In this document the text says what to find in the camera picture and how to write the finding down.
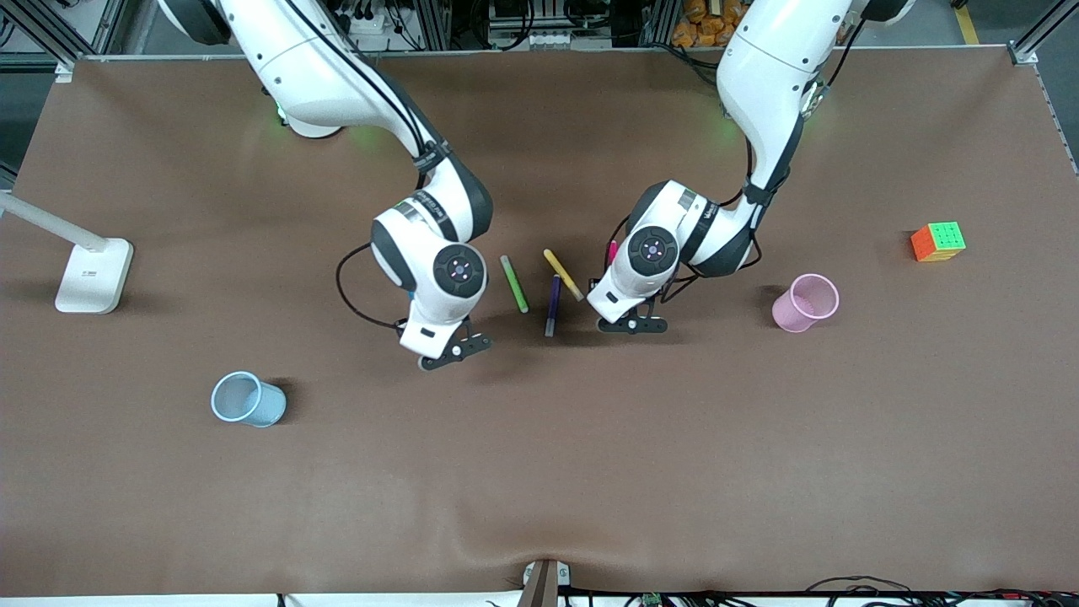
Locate yellow marker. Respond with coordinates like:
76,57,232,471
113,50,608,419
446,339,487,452
543,248,585,303

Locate camera post with metal bracket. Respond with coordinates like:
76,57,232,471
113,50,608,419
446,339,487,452
518,558,571,607

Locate pink mesh cup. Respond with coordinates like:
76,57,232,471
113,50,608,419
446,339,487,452
771,273,840,334

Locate green marker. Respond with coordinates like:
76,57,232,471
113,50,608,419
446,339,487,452
499,255,530,314

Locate brown table cover mat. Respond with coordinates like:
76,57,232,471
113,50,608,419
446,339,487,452
0,46,1079,599

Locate white power strip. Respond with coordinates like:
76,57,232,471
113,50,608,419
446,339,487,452
337,8,407,39

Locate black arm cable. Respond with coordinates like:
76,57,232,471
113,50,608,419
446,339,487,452
278,0,452,330
620,17,852,306

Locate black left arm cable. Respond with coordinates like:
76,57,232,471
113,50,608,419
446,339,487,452
620,17,852,306

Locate black cable bundle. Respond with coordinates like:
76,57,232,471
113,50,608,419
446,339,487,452
801,576,1079,607

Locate white lamp stand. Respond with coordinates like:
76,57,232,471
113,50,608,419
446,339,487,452
0,192,134,314

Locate multicoloured puzzle cube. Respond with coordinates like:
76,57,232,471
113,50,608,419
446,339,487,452
910,222,967,263

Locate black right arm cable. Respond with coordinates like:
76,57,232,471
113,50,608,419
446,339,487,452
278,0,452,330

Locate blue mesh cup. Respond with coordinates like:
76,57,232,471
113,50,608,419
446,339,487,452
211,371,287,428

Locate orange packaged snacks pile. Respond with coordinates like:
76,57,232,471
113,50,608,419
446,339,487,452
672,0,753,48

